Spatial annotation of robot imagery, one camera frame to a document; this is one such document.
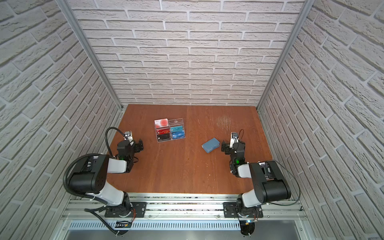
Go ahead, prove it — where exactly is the blue leather card holder wallet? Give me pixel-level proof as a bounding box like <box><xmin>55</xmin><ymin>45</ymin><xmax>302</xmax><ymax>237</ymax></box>
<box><xmin>202</xmin><ymin>138</ymin><xmax>220</xmax><ymax>153</ymax></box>

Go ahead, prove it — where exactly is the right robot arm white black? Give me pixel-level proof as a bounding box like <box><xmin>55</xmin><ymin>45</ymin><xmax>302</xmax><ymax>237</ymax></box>
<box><xmin>221</xmin><ymin>142</ymin><xmax>291</xmax><ymax>210</ymax></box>

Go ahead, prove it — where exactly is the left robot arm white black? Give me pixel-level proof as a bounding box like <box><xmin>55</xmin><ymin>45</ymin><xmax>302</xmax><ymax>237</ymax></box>
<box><xmin>63</xmin><ymin>140</ymin><xmax>144</xmax><ymax>215</ymax></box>

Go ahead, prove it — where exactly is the red black cards stack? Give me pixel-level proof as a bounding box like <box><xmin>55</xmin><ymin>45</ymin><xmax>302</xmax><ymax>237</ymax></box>
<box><xmin>156</xmin><ymin>128</ymin><xmax>171</xmax><ymax>142</ymax></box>

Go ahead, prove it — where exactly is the red white card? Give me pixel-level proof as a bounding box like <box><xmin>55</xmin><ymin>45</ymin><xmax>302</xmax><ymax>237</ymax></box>
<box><xmin>154</xmin><ymin>119</ymin><xmax>169</xmax><ymax>129</ymax></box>

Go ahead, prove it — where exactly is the clear acrylic card organizer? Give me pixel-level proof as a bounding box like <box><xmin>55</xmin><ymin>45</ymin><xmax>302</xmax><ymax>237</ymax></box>
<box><xmin>154</xmin><ymin>118</ymin><xmax>186</xmax><ymax>143</ymax></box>

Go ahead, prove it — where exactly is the teal blue cards stack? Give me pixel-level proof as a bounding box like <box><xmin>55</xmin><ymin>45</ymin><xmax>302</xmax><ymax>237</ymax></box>
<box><xmin>170</xmin><ymin>126</ymin><xmax>185</xmax><ymax>140</ymax></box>

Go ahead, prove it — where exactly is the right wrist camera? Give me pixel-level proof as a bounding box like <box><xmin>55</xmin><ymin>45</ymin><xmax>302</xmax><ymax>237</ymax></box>
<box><xmin>230</xmin><ymin>132</ymin><xmax>239</xmax><ymax>148</ymax></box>

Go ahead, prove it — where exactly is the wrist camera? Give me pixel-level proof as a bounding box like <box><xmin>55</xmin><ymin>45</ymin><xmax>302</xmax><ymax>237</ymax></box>
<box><xmin>124</xmin><ymin>131</ymin><xmax>134</xmax><ymax>143</ymax></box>
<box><xmin>230</xmin><ymin>132</ymin><xmax>239</xmax><ymax>148</ymax></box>

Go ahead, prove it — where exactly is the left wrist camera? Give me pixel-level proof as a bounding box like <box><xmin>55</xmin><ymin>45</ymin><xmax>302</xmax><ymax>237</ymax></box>
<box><xmin>124</xmin><ymin>131</ymin><xmax>134</xmax><ymax>143</ymax></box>

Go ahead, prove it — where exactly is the right thin black cable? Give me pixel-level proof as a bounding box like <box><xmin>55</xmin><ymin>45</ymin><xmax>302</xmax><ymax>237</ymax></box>
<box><xmin>236</xmin><ymin>128</ymin><xmax>301</xmax><ymax>207</ymax></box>

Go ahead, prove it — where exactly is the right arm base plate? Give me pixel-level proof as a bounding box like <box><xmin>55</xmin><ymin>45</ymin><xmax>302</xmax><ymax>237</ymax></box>
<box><xmin>223</xmin><ymin>202</ymin><xmax>264</xmax><ymax>219</ymax></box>

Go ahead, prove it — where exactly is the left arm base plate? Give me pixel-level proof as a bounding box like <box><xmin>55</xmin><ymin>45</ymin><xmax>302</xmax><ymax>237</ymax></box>
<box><xmin>105</xmin><ymin>202</ymin><xmax>147</xmax><ymax>218</ymax></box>

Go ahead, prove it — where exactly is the left black corrugated cable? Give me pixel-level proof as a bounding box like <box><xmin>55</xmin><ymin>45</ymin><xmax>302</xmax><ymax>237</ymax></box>
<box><xmin>62</xmin><ymin>126</ymin><xmax>133</xmax><ymax>236</ymax></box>

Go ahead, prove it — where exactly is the aluminium rail frame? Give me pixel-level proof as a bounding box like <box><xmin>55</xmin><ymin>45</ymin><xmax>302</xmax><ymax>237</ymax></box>
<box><xmin>61</xmin><ymin>192</ymin><xmax>307</xmax><ymax>221</ymax></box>

